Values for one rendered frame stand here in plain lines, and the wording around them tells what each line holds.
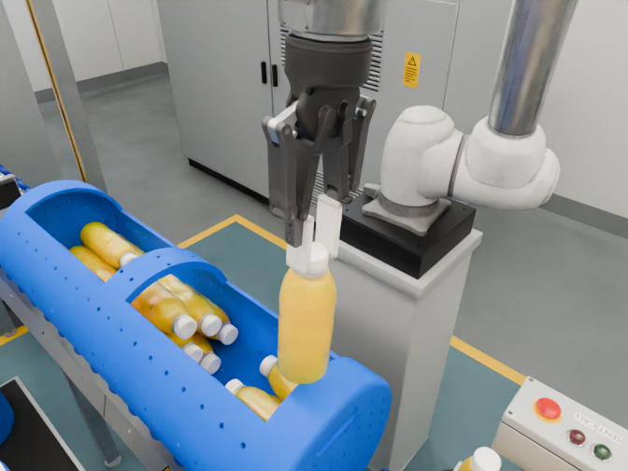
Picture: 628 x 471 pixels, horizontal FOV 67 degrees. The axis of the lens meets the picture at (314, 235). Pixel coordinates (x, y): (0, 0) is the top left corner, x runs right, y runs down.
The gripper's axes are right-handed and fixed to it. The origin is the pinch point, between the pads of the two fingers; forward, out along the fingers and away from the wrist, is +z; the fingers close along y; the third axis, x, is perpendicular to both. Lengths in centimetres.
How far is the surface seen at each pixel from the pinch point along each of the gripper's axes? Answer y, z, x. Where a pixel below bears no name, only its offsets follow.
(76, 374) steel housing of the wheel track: 11, 62, -59
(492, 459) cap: -19.1, 37.0, 21.9
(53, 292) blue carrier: 12, 32, -52
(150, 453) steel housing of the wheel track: 10, 60, -29
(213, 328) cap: -6.1, 37.1, -28.4
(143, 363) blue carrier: 10.6, 29.9, -23.1
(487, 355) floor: -147, 135, -13
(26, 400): 12, 135, -131
